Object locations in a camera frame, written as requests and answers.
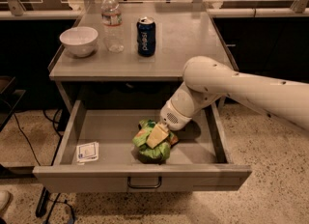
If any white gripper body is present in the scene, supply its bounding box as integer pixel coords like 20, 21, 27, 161
160, 100, 191, 131

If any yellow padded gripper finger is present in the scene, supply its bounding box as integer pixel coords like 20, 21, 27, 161
146, 123, 169, 149

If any green rice chip bag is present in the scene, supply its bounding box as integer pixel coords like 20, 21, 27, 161
132, 120, 179, 163

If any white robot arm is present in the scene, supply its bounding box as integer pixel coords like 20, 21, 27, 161
149, 56, 309, 146

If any open grey top drawer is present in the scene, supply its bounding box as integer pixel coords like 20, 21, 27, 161
33, 100, 251, 193

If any white paper tag card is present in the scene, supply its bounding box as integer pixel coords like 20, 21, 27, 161
76, 142, 98, 162

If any grey metal cabinet table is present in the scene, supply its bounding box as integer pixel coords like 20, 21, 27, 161
49, 2, 232, 109

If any blue pepsi can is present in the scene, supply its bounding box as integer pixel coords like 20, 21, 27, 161
136, 16, 156, 57

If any clear plastic water bottle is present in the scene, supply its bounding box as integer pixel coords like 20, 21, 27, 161
100, 0, 124, 53

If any white ceramic bowl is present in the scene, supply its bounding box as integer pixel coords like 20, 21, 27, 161
60, 26, 98, 57

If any dark side table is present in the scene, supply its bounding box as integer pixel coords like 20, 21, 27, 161
0, 76, 26, 131

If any white shoe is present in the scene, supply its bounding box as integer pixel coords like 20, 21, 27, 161
0, 190, 11, 211

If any black drawer handle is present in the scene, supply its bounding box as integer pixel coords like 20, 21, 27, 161
127, 177, 162, 189

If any black floor cable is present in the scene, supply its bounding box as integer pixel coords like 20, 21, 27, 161
0, 98, 42, 167

